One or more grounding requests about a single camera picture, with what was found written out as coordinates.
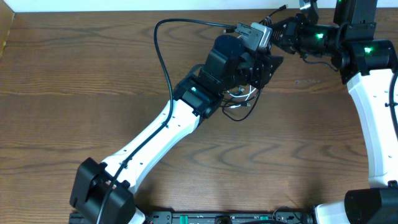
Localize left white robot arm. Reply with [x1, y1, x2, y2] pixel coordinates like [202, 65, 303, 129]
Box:
[70, 35, 283, 223]

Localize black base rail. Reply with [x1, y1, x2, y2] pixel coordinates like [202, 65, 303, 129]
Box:
[68, 205, 318, 224]

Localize white usb cable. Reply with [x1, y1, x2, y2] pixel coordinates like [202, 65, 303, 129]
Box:
[228, 85, 257, 109]

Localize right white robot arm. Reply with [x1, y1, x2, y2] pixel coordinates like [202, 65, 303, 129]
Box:
[271, 0, 397, 223]

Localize black usb cable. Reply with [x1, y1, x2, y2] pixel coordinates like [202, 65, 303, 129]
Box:
[221, 4, 289, 122]

